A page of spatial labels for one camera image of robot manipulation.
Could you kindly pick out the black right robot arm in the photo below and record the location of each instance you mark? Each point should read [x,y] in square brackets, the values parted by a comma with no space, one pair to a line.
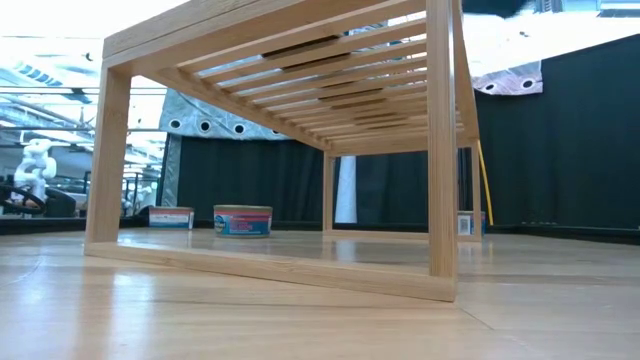
[492,5]

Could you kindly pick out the wooden slatted shelf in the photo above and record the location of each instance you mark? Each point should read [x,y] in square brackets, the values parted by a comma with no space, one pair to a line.
[442,150]

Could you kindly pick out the black curtain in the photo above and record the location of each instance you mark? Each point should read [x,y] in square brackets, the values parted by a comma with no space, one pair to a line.
[250,175]
[575,150]
[390,190]

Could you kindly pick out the Wild Planet pink salmon can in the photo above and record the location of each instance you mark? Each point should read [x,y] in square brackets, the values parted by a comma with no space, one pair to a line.
[463,225]
[242,222]
[171,218]

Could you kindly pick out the silver tarp with eyelets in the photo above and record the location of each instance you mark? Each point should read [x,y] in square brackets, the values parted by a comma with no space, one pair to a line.
[200,112]
[505,82]

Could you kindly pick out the white robot figure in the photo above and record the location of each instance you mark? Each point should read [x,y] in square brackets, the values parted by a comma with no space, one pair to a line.
[36,167]

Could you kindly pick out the black table frame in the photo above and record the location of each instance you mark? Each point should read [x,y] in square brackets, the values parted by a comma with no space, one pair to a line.
[550,234]

